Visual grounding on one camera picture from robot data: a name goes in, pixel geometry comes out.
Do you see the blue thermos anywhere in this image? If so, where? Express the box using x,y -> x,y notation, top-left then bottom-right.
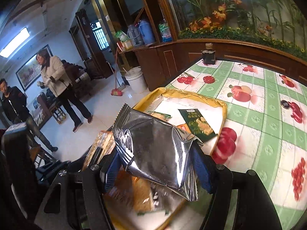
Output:
138,19 -> 156,45

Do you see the blue plastic bag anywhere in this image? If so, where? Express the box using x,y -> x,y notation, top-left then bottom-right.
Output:
158,22 -> 173,43

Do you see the framed wall picture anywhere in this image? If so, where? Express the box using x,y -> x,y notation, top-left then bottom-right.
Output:
15,44 -> 54,92

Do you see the wooden cabinet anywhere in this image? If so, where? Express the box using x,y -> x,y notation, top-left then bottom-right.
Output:
85,0 -> 307,92

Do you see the dark green biscuit packet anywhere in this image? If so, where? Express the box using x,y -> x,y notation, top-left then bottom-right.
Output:
177,109 -> 218,142

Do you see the white plastic bucket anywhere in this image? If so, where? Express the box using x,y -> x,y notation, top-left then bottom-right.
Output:
124,66 -> 148,94

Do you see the ceiling light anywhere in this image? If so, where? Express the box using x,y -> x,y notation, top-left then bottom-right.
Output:
0,27 -> 30,58

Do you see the grey thermos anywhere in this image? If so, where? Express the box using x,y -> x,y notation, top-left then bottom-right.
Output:
127,24 -> 142,46

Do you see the small black ink bottle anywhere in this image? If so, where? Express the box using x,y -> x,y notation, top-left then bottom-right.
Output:
201,43 -> 217,66

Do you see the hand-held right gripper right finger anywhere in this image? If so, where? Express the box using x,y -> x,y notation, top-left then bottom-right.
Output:
190,144 -> 284,230

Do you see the large silver foil packet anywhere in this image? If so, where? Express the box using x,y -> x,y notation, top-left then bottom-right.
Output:
111,103 -> 205,202

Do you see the barred window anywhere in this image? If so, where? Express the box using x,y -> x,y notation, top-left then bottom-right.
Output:
91,22 -> 106,51

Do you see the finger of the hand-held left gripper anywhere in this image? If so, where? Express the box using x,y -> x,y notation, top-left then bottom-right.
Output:
35,159 -> 83,181

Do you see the wooden stool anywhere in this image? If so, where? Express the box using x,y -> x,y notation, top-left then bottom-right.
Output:
51,105 -> 67,124

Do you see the small cardboard box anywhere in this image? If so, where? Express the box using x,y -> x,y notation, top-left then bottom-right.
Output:
117,39 -> 134,51

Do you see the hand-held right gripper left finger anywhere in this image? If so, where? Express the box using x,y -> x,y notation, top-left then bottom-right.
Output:
34,150 -> 121,230

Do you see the green white bag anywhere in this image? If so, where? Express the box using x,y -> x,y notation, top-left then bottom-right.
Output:
114,30 -> 129,43

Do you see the red broom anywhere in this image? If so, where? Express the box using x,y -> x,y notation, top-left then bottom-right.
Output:
110,48 -> 128,97

